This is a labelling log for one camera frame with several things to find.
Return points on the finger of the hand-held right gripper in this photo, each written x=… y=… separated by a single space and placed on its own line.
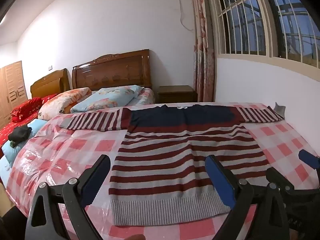
x=308 y=158
x=278 y=178

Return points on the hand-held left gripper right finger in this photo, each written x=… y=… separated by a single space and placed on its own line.
x=220 y=180

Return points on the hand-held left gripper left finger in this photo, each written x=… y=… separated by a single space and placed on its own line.
x=96 y=180

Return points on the red grey striped sweater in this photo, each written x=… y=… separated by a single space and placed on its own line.
x=175 y=160

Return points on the pink checkered bed cover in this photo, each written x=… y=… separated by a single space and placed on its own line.
x=75 y=150

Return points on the light blue floral pillow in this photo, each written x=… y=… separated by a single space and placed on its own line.
x=107 y=97

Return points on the orange floral pillow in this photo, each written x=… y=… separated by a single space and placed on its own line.
x=62 y=102

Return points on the light blue quilt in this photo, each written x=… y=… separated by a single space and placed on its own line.
x=15 y=155

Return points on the dark cloth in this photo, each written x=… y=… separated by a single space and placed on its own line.
x=20 y=133

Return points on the person's dark clothing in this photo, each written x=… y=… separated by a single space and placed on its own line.
x=12 y=225

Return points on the wooden nightstand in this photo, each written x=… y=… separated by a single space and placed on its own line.
x=177 y=93

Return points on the red blanket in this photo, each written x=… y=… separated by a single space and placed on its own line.
x=25 y=108

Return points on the small wooden headboard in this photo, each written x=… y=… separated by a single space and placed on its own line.
x=50 y=85

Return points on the large wooden headboard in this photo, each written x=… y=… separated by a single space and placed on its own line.
x=112 y=70

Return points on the wooden wardrobe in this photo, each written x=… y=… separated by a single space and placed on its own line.
x=11 y=92

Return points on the floral pink curtain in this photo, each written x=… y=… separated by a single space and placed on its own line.
x=203 y=55

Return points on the barred window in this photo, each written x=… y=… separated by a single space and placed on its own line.
x=265 y=17

